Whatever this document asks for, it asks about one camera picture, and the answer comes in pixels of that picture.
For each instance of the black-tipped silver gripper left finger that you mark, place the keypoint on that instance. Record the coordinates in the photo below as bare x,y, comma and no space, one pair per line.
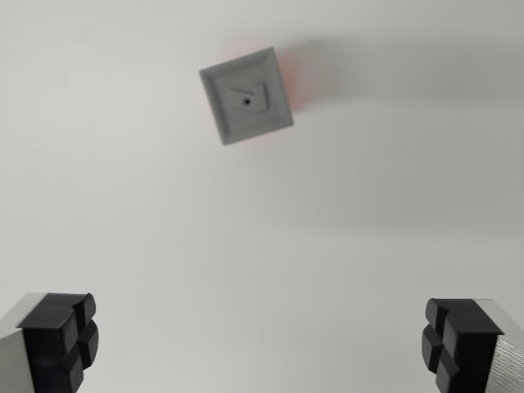
49,340

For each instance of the grey embossed rubber cube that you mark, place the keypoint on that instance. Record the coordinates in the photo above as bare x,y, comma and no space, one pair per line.
245,98

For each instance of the red embossed rubber cube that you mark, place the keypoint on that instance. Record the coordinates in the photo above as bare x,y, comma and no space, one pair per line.
293,82

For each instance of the black-tipped silver gripper right finger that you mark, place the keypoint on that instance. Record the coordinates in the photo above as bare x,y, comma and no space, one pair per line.
471,344

